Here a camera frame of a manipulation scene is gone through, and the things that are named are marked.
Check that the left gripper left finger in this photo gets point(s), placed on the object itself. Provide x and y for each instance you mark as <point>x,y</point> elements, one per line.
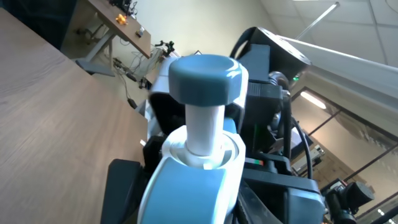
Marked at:
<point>121,193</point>

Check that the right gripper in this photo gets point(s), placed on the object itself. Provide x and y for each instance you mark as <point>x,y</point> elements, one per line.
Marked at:
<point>262,102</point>

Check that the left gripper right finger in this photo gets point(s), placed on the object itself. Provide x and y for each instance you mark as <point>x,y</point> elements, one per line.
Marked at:
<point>273,199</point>

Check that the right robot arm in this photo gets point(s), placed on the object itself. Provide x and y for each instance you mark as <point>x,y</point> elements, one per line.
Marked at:
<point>342,65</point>

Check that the brown wooden desk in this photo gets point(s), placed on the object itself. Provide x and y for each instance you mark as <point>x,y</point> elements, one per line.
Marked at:
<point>124,25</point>

